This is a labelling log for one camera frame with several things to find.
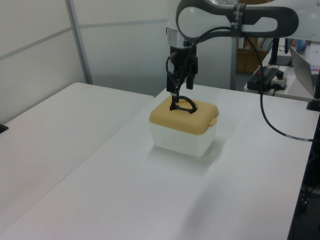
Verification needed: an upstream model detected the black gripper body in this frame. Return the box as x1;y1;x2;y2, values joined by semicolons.
169;42;200;76

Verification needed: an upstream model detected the black lid carry handle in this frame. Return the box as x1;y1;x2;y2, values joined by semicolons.
169;95;199;115

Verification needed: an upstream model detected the tan tool case lid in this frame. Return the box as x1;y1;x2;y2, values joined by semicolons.
149;95;220;137

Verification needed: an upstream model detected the white plastic tool case base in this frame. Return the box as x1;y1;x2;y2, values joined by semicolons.
149;119;217;158

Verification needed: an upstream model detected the black control box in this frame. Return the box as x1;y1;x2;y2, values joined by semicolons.
246;67;279;91

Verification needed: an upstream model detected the emergency stop button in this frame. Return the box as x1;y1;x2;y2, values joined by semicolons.
270;70;289;91

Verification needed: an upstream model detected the black monitor stand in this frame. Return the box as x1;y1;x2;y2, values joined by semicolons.
268;37;293;67

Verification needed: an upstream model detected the white side desk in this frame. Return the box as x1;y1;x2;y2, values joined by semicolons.
243;49;316;102

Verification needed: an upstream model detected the grey laptop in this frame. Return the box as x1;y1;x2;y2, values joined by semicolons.
289;44;320;97

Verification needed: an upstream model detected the black strap around arm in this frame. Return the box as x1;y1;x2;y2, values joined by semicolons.
230;3;248;39

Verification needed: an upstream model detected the grey partition post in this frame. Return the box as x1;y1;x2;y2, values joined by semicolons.
66;0;94;85

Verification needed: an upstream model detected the black desk clamp mount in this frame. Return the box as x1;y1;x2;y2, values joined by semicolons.
306;72;320;112

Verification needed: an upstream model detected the black table frame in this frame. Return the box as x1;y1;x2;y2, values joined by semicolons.
286;140;320;240

